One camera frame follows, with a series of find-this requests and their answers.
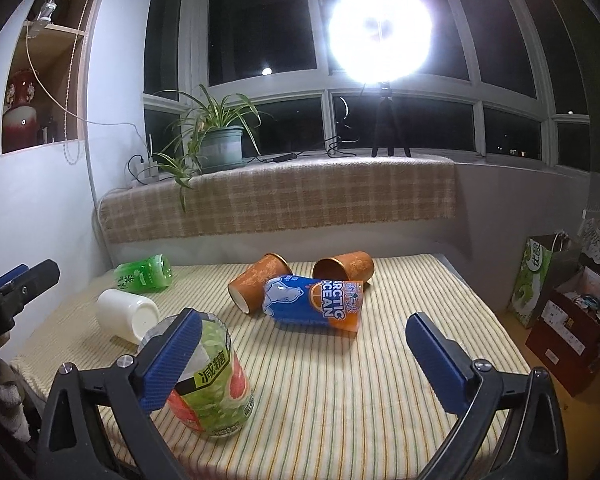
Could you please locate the red vase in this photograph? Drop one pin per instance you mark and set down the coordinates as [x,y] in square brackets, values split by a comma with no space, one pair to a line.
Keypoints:
[22,120]

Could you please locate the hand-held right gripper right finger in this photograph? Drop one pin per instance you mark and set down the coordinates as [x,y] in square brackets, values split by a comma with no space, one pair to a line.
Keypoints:
[437,360]

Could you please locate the black tripod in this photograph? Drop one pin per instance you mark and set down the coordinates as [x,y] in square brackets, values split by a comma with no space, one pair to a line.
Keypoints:
[384,120]

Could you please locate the clear bottle green pink label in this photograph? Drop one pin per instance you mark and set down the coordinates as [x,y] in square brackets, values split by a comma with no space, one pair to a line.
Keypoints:
[220,390]

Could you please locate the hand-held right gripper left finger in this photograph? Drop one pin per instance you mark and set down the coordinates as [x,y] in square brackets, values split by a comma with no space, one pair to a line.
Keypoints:
[172,360]

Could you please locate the white cup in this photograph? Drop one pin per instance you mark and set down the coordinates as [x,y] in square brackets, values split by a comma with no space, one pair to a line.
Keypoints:
[120,310]

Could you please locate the dark red cardboard box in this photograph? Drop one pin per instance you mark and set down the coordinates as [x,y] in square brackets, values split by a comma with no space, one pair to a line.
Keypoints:
[565,345]

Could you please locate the white window frame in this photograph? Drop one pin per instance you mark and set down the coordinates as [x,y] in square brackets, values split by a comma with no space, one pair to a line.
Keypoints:
[325,90]

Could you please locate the green plastic bottle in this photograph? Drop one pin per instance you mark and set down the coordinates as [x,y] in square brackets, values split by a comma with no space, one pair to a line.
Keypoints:
[140,275]

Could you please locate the wooden shelf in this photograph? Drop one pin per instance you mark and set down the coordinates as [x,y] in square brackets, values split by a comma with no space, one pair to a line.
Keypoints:
[60,35]

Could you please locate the plaid beige cloth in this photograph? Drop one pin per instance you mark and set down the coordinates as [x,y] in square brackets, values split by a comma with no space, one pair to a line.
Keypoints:
[305,195]

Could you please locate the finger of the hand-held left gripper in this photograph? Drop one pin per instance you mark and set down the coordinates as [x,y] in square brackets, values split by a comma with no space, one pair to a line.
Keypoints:
[2,280]
[37,277]

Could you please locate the white clip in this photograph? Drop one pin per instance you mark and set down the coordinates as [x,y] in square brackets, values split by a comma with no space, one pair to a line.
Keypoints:
[44,14]

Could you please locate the striped yellow tablecloth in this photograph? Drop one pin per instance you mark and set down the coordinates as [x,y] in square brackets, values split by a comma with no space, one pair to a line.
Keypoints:
[330,400]

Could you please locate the potted spider plant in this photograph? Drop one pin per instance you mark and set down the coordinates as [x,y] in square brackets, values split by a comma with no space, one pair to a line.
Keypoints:
[222,142]

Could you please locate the green paper bag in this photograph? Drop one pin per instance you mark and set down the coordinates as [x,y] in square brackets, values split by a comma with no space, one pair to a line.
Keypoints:
[535,280]

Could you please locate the orange paper cup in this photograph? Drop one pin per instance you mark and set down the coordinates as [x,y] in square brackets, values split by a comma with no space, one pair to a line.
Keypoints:
[352,265]
[250,285]

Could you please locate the white power strip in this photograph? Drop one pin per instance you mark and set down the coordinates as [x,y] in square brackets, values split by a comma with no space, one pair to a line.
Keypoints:
[147,170]

